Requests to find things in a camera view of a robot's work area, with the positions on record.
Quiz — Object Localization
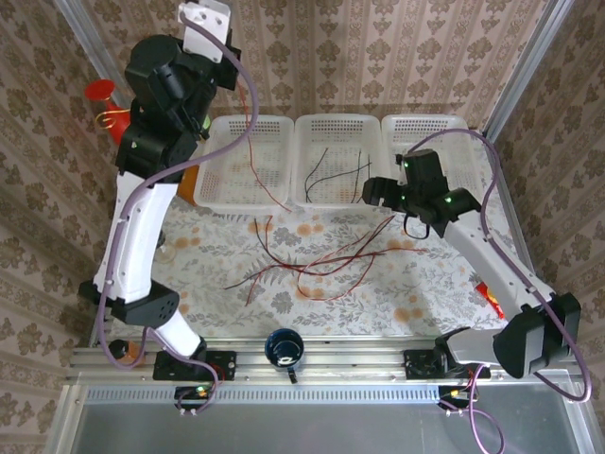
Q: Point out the red plastic wine glass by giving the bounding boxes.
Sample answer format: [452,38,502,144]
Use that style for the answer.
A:
[84,79,132,146]

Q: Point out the white perforated plastic basket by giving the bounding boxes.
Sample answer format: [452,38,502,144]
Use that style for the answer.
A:
[380,113,486,212]
[193,114,295,214]
[293,113,383,212]

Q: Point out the red snack packet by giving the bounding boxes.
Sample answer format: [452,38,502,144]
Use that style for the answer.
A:
[475,281,510,321]

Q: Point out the floral tablecloth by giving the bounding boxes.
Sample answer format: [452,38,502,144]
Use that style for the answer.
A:
[106,134,543,338]

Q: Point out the small black controller board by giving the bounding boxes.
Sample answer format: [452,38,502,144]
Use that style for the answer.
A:
[173,385,214,411]
[437,385,477,412]

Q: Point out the dark blue mug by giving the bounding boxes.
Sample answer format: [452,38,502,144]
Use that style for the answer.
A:
[264,328,306,385]

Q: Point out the grey metal panel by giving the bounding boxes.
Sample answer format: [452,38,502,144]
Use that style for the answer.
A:
[44,383,605,454]

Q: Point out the orange bottle black cap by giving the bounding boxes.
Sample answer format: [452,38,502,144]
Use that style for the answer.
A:
[107,338,143,370]

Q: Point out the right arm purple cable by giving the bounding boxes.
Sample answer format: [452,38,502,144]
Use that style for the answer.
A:
[408,128,595,454]

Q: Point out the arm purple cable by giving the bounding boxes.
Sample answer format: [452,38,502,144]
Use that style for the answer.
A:
[408,128,595,454]
[94,9,261,417]

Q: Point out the aluminium table edge rail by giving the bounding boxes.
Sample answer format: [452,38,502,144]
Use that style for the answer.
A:
[480,130,558,338]

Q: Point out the aluminium frame post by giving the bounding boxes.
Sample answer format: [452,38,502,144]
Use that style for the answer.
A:
[53,0,138,103]
[480,0,581,143]

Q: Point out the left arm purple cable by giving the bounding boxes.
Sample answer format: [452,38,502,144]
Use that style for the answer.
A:
[94,9,261,417]

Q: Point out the gold wire glass rack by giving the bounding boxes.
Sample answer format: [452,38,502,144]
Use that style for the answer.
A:
[94,107,200,208]

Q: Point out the aluminium mounting rail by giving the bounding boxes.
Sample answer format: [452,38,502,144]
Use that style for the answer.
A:
[65,336,582,385]

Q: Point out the grey slotted cable duct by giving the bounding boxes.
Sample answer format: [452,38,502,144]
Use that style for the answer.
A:
[83,383,443,405]

